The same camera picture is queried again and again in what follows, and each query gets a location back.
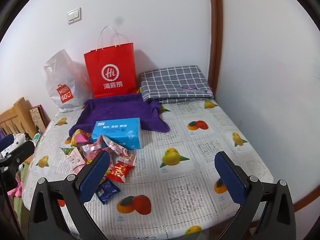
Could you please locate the white plastic bag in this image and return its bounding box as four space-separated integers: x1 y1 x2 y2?
43 49 93 113

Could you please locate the dark blue snack packet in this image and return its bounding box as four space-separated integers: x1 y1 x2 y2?
96 180 120 204

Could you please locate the white lychee gummy bag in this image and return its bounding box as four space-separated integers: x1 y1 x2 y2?
101 135 137 167

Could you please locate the green cloth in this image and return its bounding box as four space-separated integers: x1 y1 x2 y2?
10 162 32 230

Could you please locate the pile of snack packets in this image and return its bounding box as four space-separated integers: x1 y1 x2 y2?
61 129 133 184

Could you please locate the fruit print tablecloth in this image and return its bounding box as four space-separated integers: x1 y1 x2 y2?
22 99 275 240

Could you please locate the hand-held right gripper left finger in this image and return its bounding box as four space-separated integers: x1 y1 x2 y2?
28 150 112 240

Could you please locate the blue tissue box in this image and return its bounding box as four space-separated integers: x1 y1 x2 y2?
91 117 143 150

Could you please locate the white floral cloth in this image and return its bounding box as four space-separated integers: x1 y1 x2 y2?
0 133 27 157

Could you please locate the grey checked folded cloth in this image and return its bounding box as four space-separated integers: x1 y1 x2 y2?
139 65 215 104

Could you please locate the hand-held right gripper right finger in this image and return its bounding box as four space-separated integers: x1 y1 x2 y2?
214 151 297 240

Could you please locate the brown wooden door frame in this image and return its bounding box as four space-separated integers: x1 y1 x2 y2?
209 0 223 103

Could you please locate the white light switch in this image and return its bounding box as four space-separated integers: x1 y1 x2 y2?
67 7 82 25

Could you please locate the pink peach snack packet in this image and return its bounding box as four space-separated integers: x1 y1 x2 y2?
68 147 87 173

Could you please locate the pink cloth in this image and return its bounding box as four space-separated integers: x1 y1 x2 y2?
7 171 23 198

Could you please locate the red paper bag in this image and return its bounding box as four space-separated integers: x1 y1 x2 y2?
84 26 137 98

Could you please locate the purple towel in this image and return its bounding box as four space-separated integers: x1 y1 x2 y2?
69 93 170 137

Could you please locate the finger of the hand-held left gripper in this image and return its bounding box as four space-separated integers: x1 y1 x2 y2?
0 134 15 155
0 140 35 167

